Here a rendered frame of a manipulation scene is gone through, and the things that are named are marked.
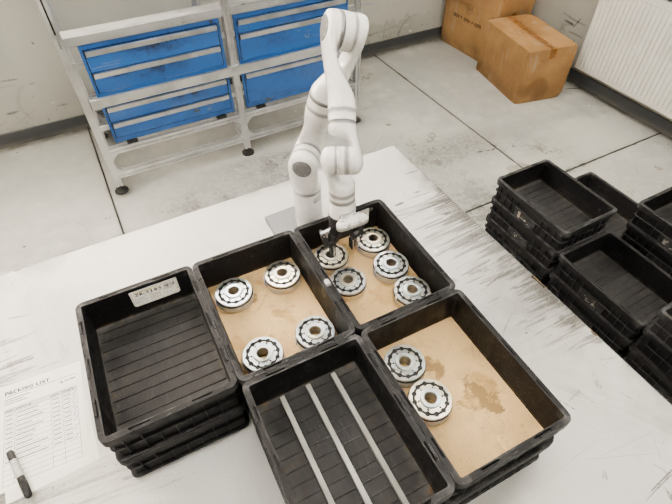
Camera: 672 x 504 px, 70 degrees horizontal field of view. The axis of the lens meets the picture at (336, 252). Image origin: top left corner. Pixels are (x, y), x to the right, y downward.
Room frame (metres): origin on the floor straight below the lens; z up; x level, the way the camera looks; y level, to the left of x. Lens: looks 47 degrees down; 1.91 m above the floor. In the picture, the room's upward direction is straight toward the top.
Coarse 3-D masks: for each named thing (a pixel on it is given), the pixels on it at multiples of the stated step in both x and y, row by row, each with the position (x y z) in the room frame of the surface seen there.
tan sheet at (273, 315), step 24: (216, 288) 0.86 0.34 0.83; (264, 288) 0.86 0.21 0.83; (240, 312) 0.78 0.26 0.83; (264, 312) 0.78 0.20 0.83; (288, 312) 0.77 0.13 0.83; (312, 312) 0.77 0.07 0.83; (240, 336) 0.70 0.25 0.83; (264, 336) 0.70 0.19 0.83; (288, 336) 0.70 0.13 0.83; (240, 360) 0.63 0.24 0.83
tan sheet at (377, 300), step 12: (348, 240) 1.05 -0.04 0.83; (348, 252) 1.00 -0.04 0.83; (348, 264) 0.95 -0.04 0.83; (360, 264) 0.95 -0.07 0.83; (372, 264) 0.95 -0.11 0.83; (372, 276) 0.90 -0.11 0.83; (372, 288) 0.86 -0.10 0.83; (384, 288) 0.86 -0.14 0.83; (360, 300) 0.81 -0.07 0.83; (372, 300) 0.81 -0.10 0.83; (384, 300) 0.81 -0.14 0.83; (360, 312) 0.77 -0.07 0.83; (372, 312) 0.77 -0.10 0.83; (384, 312) 0.77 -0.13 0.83
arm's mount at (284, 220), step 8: (288, 208) 1.31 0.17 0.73; (272, 216) 1.27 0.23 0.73; (280, 216) 1.27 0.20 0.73; (288, 216) 1.27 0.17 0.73; (272, 224) 1.23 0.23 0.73; (280, 224) 1.23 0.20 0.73; (288, 224) 1.23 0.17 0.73; (296, 224) 1.23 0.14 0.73; (272, 232) 1.22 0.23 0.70; (280, 232) 1.19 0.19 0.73
